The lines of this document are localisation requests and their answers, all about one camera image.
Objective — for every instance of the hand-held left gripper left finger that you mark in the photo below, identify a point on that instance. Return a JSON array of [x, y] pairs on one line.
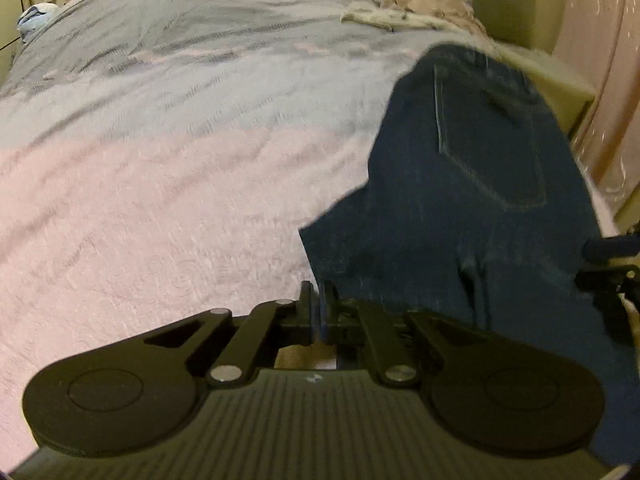
[[306, 310]]

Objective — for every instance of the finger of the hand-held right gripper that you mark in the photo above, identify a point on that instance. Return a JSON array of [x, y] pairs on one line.
[[612, 247], [607, 277]]

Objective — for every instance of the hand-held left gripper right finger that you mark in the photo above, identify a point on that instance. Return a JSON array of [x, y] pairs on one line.
[[329, 312]]

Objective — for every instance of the dark blue denim jeans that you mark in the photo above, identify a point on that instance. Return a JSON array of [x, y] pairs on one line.
[[475, 200]]

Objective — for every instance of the pink curtain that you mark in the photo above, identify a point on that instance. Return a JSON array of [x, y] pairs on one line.
[[610, 70]]

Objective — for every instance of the pink and grey blanket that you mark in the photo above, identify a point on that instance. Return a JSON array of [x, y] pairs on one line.
[[175, 160]]

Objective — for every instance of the crumpled beige cloth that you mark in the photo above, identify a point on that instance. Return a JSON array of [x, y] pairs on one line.
[[425, 7]]

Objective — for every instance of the light blue cloth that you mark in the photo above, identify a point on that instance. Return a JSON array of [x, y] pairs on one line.
[[35, 19]]

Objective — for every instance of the beige bed frame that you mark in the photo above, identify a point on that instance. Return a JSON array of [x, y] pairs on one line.
[[525, 20]]

